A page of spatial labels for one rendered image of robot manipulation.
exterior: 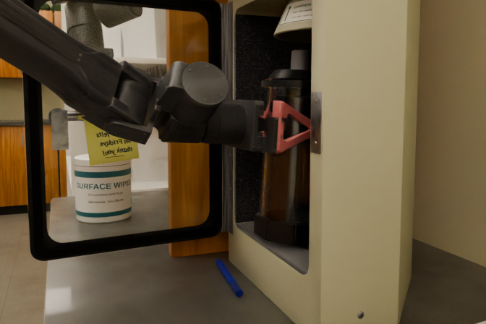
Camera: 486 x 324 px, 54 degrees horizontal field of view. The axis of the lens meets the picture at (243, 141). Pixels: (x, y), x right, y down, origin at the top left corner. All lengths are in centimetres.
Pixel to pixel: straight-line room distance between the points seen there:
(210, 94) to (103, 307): 34
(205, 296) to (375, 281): 25
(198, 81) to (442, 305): 46
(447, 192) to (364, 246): 45
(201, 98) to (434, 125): 61
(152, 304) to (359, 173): 34
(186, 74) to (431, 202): 66
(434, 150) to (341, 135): 51
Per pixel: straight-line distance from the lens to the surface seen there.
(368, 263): 61
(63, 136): 73
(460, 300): 79
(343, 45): 55
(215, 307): 70
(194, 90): 54
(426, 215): 107
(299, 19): 65
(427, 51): 106
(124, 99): 59
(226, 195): 84
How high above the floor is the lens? 123
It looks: 5 degrees down
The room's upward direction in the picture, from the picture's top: straight up
